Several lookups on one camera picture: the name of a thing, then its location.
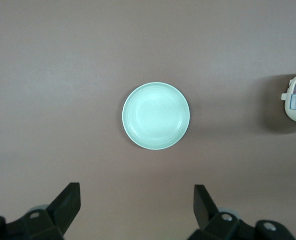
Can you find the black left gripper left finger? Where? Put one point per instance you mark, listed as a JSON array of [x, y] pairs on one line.
[[63, 207]]

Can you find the pale green round plate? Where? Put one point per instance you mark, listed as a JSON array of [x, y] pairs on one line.
[[155, 116]]

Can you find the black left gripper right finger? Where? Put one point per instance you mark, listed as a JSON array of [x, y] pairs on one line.
[[205, 210]]

